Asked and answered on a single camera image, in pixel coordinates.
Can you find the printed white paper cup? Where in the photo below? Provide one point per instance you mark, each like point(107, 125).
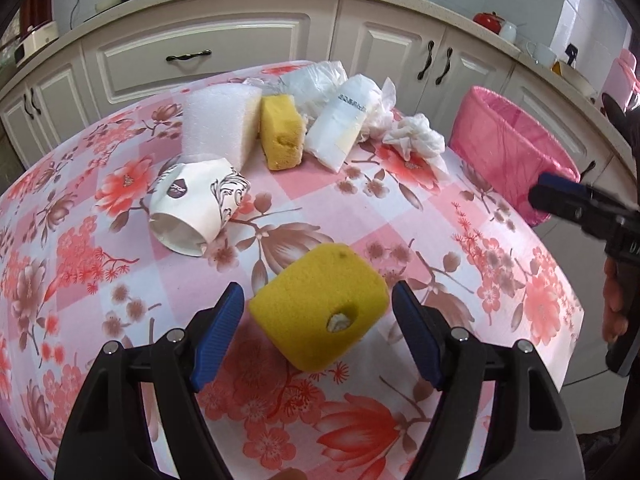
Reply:
point(195, 200)

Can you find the white rice cooker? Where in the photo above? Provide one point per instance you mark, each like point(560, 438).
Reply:
point(35, 40)

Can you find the black round pan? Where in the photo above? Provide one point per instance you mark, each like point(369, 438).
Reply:
point(614, 112)

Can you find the yellow sponge with hole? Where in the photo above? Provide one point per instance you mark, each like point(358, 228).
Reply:
point(310, 300)

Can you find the pink lined trash bin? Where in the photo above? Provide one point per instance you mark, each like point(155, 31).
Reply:
point(500, 150)

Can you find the white bowl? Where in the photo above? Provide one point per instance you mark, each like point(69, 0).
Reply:
point(577, 80)

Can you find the person's right hand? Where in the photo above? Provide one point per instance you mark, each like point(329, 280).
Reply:
point(615, 305)

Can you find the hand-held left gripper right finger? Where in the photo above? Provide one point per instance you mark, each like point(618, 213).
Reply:
point(417, 335)

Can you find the red enamel pot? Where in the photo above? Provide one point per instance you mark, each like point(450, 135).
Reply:
point(487, 22)

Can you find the white cabinet drawer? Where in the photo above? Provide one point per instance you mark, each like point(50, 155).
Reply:
point(250, 45)

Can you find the white mug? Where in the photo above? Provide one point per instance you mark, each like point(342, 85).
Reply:
point(542, 55)

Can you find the speckled stone countertop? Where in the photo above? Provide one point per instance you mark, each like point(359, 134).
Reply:
point(200, 7)

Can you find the white labelled plastic packet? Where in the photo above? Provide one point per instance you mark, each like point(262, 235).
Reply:
point(335, 120)

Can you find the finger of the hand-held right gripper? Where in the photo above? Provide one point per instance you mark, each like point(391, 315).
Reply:
point(555, 202)
point(565, 183)

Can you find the pink thermos flask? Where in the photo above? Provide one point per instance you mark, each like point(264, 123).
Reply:
point(625, 77)

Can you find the white tissue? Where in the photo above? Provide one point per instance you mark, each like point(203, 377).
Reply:
point(415, 135)

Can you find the white ceramic jar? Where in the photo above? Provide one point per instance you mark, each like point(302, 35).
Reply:
point(507, 32)

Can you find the white cabinet door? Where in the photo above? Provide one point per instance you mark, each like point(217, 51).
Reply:
point(12, 125)
point(385, 45)
point(65, 105)
point(480, 70)
point(550, 115)

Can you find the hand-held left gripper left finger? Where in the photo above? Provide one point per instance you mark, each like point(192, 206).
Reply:
point(215, 340)

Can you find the pink floral checked tablecloth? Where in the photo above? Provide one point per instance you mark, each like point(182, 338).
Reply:
point(100, 260)

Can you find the white foam block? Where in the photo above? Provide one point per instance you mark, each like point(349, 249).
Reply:
point(215, 120)

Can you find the oil bottle with black cap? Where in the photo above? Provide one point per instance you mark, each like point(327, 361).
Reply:
point(567, 57)

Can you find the white plastic bag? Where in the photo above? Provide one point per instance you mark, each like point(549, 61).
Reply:
point(315, 80)

